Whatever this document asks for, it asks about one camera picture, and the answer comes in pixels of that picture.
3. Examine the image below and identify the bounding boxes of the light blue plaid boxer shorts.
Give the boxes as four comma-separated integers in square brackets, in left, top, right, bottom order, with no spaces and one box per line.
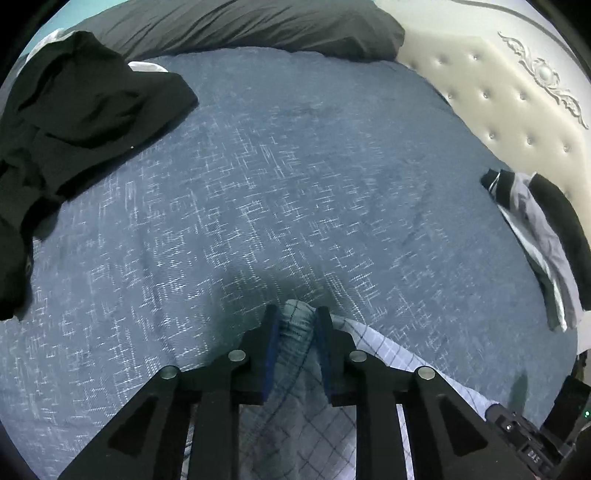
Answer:
[181,298,502,480]

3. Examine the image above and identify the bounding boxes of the long dark grey pillow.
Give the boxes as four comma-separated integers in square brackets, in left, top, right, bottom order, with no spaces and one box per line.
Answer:
[74,0,405,61]

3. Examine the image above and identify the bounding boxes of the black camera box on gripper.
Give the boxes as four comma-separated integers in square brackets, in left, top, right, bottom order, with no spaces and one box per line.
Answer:
[541,375,590,449]

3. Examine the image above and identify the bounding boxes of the black white striped garment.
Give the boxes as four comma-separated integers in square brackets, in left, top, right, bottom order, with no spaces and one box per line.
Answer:
[481,170,590,332]

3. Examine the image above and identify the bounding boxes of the blue-grey textured bedspread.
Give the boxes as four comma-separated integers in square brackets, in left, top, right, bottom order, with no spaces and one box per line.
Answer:
[1,49,577,479]

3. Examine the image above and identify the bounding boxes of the cream tufted headboard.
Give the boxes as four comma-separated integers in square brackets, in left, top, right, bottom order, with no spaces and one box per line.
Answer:
[377,1,590,225]

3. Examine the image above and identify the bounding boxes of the black garment with yellow label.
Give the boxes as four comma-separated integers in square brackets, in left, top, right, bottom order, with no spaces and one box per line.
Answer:
[1,31,198,320]

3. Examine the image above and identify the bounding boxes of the grey sweatshirt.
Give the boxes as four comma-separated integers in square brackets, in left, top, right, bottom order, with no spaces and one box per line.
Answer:
[24,28,167,73]

